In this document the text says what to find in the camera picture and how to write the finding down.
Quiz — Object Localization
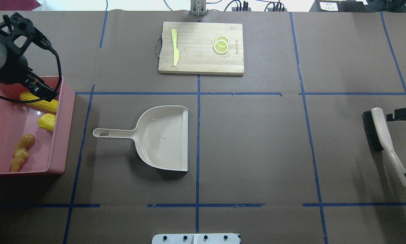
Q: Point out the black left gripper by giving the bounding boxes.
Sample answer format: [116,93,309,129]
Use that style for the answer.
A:
[0,13,59,102]

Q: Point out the yellow toy corn cob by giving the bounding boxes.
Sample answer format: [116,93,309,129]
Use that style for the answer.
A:
[20,92,58,113]

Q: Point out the yellow toy potato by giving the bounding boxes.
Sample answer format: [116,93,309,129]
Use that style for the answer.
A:
[37,113,56,132]

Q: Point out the beige hand brush black bristles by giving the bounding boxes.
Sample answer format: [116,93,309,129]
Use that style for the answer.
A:
[362,107,406,188]

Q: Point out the tan toy ginger root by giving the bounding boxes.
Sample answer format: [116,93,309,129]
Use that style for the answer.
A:
[10,134,35,172]

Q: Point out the beige plastic dustpan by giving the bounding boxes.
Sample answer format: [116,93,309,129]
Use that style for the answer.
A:
[93,105,189,172]

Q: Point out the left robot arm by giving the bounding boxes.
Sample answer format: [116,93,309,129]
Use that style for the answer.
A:
[0,12,63,104]

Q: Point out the red plastic bin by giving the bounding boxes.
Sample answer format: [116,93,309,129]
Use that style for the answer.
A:
[0,75,76,176]

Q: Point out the yellow plastic toy knife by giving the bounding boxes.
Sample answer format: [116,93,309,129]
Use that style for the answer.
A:
[171,29,180,67]

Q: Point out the wooden cutting board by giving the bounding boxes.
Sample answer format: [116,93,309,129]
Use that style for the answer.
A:
[158,22,245,76]

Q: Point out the back toy lemon slice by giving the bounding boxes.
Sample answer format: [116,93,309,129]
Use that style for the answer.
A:
[214,36,229,44]

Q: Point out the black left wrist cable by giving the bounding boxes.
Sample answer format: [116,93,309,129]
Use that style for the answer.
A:
[0,46,62,104]

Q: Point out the aluminium frame post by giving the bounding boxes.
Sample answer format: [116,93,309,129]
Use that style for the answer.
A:
[190,0,207,16]

